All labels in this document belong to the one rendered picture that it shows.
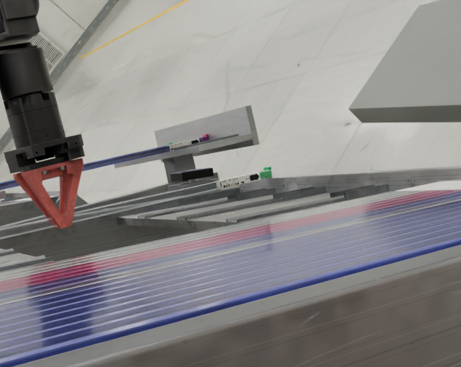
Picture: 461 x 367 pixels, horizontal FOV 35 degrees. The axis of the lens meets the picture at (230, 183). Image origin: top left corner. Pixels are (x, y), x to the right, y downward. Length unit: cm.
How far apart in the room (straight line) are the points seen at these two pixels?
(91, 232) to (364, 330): 69
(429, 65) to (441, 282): 88
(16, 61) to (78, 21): 818
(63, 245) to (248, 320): 69
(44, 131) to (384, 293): 58
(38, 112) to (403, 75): 63
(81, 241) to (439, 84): 57
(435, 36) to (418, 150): 97
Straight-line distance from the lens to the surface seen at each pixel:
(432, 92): 113
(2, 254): 72
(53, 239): 94
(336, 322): 29
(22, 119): 83
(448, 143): 212
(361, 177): 83
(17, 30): 83
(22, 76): 83
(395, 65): 126
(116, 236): 97
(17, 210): 172
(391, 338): 31
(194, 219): 78
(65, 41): 891
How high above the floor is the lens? 115
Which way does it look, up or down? 23 degrees down
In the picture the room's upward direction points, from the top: 49 degrees counter-clockwise
